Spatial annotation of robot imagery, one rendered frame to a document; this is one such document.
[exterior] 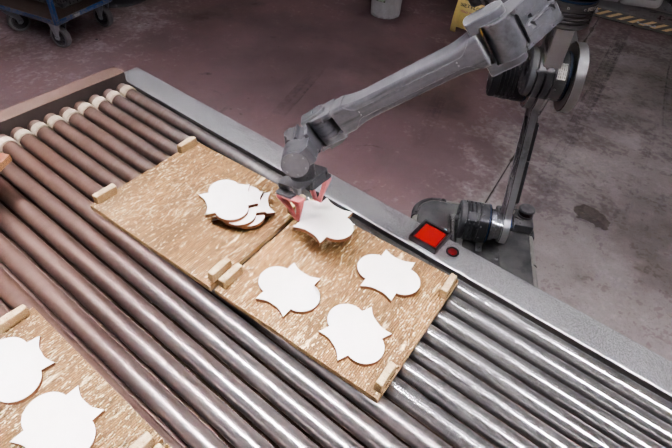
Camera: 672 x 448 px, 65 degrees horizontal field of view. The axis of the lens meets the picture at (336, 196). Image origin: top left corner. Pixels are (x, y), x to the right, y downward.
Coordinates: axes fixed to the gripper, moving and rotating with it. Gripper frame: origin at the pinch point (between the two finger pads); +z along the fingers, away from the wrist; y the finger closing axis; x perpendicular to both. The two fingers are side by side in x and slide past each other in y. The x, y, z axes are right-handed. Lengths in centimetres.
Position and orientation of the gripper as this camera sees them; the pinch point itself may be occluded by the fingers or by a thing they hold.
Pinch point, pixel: (307, 208)
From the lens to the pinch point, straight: 120.1
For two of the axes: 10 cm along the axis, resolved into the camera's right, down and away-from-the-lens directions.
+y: 5.9, -4.8, 6.5
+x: -8.1, -2.7, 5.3
